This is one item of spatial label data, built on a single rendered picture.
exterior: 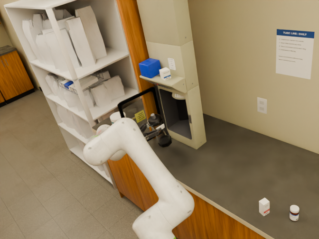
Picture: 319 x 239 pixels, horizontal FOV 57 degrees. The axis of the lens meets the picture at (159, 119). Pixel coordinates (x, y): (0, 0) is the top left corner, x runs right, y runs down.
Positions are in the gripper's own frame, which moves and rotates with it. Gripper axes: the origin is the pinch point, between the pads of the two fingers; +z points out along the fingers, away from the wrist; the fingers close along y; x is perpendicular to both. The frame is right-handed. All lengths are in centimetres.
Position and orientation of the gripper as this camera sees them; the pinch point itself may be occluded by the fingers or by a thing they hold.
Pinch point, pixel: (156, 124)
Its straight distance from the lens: 196.7
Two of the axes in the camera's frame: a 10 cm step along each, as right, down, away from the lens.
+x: 1.8, 8.4, 5.1
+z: 7.3, -4.7, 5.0
